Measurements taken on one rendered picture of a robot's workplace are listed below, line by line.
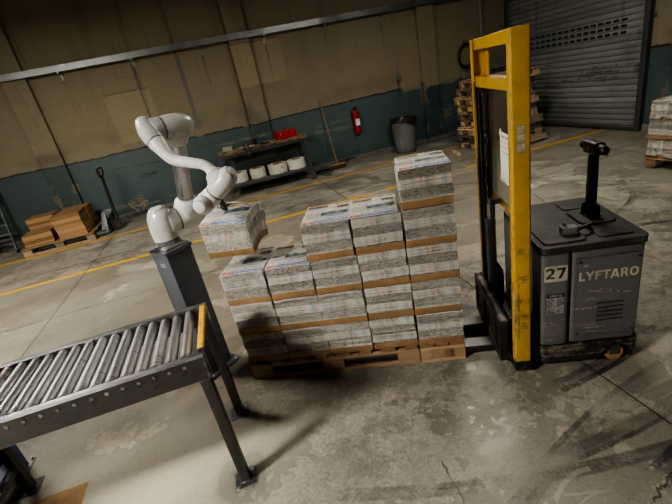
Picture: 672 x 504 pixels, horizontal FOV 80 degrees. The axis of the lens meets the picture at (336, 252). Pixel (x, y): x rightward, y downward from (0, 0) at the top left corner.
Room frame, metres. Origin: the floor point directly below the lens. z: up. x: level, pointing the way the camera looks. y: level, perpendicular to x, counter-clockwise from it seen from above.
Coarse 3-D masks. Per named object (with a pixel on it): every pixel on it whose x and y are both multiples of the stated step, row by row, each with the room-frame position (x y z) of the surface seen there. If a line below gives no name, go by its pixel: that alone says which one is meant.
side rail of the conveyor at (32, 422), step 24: (192, 360) 1.49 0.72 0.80; (120, 384) 1.42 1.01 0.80; (144, 384) 1.44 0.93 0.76; (168, 384) 1.46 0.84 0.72; (48, 408) 1.37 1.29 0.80; (72, 408) 1.38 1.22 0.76; (96, 408) 1.40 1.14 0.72; (120, 408) 1.41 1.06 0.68; (0, 432) 1.32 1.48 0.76; (24, 432) 1.34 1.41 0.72; (48, 432) 1.36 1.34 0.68
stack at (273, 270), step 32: (256, 256) 2.49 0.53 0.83; (288, 256) 2.37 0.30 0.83; (352, 256) 2.16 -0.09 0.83; (384, 256) 2.13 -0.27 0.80; (224, 288) 2.29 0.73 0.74; (256, 288) 2.26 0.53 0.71; (288, 288) 2.22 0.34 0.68; (384, 288) 2.13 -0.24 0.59; (256, 320) 2.27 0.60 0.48; (288, 320) 2.24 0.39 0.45; (320, 320) 2.20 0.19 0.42; (384, 320) 2.14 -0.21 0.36; (256, 352) 2.28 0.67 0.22; (384, 352) 2.14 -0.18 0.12; (416, 352) 2.11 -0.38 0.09
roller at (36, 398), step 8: (64, 352) 1.81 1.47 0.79; (56, 360) 1.73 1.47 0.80; (64, 360) 1.76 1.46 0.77; (56, 368) 1.68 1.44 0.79; (48, 376) 1.61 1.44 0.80; (40, 384) 1.55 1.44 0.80; (48, 384) 1.56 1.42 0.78; (40, 392) 1.50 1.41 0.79; (32, 400) 1.44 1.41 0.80; (40, 400) 1.46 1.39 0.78; (24, 408) 1.40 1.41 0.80
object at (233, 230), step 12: (216, 216) 2.35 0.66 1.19; (228, 216) 2.32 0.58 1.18; (240, 216) 2.28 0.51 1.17; (252, 216) 2.35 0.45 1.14; (204, 228) 2.25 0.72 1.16; (216, 228) 2.24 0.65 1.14; (228, 228) 2.23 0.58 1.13; (240, 228) 2.22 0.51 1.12; (252, 228) 2.31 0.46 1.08; (204, 240) 2.28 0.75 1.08; (216, 240) 2.26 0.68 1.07; (228, 240) 2.26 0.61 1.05; (240, 240) 2.25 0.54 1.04; (252, 240) 2.27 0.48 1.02
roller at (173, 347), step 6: (174, 318) 1.91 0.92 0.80; (180, 318) 1.92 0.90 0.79; (174, 324) 1.84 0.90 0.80; (180, 324) 1.86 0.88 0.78; (174, 330) 1.78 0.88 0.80; (180, 330) 1.81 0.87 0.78; (174, 336) 1.72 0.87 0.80; (180, 336) 1.77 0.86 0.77; (174, 342) 1.67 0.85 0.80; (168, 348) 1.63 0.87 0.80; (174, 348) 1.62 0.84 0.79; (168, 354) 1.57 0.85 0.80; (174, 354) 1.57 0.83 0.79; (168, 360) 1.52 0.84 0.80
